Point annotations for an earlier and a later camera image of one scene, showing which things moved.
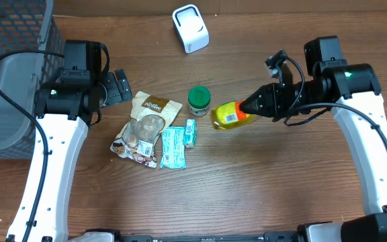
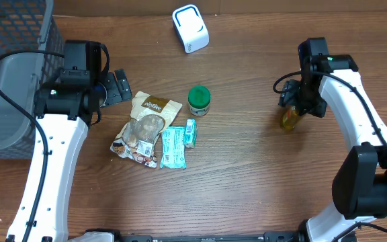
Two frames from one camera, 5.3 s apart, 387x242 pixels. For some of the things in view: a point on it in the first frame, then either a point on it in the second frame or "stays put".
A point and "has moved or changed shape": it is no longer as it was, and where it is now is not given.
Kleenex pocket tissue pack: [191, 132] stays put
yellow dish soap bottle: [229, 115] has moved or changed shape
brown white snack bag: [149, 116] stays put
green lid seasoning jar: [199, 100] stays put
